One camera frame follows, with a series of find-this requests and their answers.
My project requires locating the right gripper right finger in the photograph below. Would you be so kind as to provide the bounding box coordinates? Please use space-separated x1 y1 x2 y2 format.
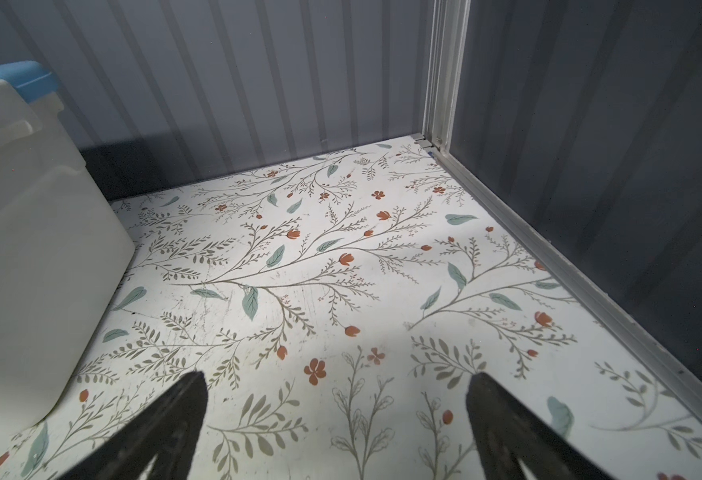
466 373 610 479

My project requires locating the blue plastic bin lid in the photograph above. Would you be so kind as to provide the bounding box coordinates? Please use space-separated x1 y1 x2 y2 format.
0 61 60 103

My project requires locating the floral patterned table mat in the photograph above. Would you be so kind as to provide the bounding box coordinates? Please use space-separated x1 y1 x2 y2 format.
0 137 702 479

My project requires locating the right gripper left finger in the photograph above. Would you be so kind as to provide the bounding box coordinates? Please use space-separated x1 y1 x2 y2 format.
61 371 208 479

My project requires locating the white plastic storage bin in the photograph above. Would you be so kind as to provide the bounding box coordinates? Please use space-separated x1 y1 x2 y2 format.
0 81 135 436

